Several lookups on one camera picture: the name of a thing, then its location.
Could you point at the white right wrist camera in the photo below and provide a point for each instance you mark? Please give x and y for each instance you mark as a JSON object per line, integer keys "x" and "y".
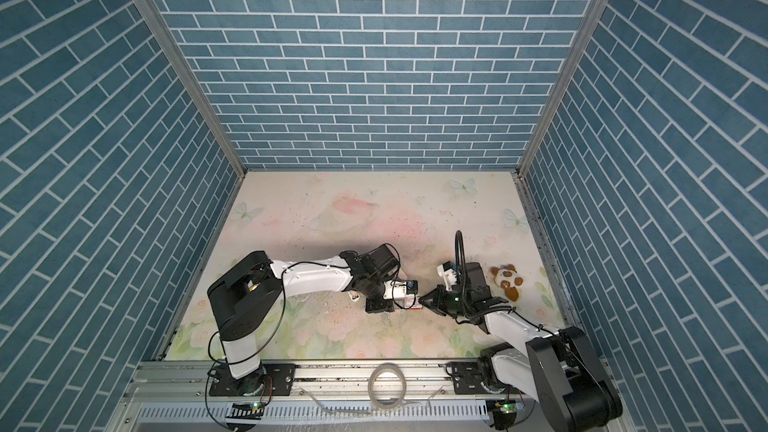
{"x": 448, "y": 273}

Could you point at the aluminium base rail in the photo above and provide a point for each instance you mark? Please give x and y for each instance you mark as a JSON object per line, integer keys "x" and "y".
{"x": 174, "y": 395}

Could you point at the brown white plush toy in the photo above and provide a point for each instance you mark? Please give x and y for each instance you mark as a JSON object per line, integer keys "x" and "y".
{"x": 508, "y": 280}

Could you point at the aluminium corner post right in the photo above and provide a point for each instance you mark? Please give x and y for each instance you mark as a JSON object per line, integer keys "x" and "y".
{"x": 581, "y": 40}

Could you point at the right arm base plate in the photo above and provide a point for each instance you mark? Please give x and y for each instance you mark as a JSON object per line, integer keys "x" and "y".
{"x": 470, "y": 378}

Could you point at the aluminium corner post left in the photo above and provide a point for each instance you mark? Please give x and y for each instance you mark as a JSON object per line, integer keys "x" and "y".
{"x": 170, "y": 48}

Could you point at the aluminium corner post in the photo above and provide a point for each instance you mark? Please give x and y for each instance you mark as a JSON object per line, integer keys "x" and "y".
{"x": 170, "y": 48}
{"x": 581, "y": 40}

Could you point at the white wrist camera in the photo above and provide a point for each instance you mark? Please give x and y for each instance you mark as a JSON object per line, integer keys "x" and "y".
{"x": 398, "y": 289}
{"x": 448, "y": 273}

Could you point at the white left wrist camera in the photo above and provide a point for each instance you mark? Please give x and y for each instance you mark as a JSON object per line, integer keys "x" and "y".
{"x": 398, "y": 289}

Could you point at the red staple box sleeve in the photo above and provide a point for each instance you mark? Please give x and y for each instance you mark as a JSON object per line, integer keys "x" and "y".
{"x": 407, "y": 302}

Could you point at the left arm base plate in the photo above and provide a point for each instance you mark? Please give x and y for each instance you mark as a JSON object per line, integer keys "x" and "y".
{"x": 269, "y": 380}

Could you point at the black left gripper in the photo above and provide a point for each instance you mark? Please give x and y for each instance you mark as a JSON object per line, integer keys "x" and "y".
{"x": 385, "y": 305}

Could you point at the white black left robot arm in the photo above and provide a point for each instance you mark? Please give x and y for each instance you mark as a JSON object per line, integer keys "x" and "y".
{"x": 242, "y": 298}

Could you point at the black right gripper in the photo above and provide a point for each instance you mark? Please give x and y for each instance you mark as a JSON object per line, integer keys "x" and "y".
{"x": 438, "y": 304}

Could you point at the coiled clear tube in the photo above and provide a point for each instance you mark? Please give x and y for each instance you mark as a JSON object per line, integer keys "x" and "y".
{"x": 387, "y": 387}

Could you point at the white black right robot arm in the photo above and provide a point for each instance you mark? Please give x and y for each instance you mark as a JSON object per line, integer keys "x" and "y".
{"x": 560, "y": 370}

